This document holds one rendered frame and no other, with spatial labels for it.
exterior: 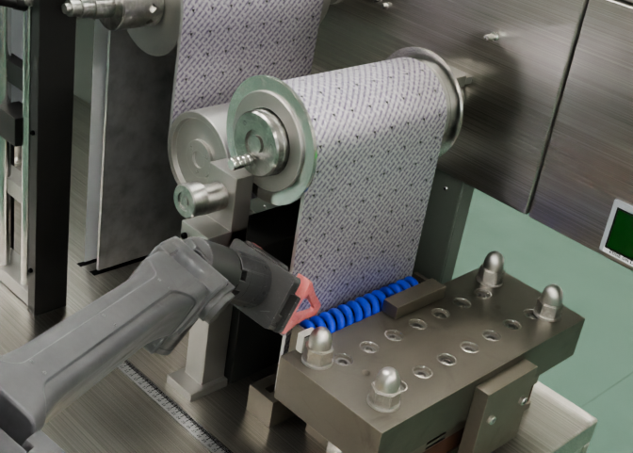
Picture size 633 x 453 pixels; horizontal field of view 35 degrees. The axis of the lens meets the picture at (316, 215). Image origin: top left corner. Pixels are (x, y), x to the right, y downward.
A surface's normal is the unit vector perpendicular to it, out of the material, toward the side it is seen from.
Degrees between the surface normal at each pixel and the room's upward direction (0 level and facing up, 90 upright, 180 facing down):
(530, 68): 90
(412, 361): 0
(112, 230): 90
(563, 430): 0
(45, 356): 29
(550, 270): 0
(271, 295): 60
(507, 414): 90
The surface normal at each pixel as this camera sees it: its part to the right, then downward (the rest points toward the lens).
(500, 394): 0.69, 0.43
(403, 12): -0.71, 0.23
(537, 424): 0.14, -0.87
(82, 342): 0.60, -0.73
